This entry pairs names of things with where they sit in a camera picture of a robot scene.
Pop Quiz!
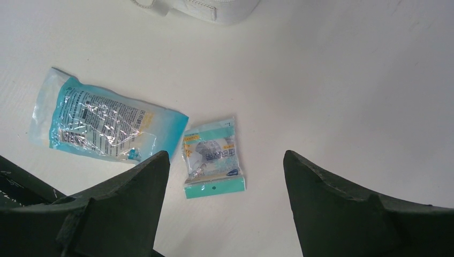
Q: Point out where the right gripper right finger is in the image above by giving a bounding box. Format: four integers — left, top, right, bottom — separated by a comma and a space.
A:
283, 150, 453, 256

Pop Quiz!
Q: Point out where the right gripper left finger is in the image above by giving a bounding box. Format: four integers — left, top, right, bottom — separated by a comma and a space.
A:
1, 151, 170, 256

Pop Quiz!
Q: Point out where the small teal mask packet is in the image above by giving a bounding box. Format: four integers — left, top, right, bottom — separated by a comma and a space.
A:
182, 117, 246, 199

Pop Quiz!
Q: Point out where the large blue white pouch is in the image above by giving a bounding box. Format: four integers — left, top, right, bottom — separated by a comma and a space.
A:
28, 68, 188, 163

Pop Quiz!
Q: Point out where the white medicine kit case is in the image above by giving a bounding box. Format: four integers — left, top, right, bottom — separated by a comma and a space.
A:
131, 0, 260, 25

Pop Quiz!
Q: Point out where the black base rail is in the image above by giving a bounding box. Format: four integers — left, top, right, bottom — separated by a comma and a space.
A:
1, 157, 65, 208

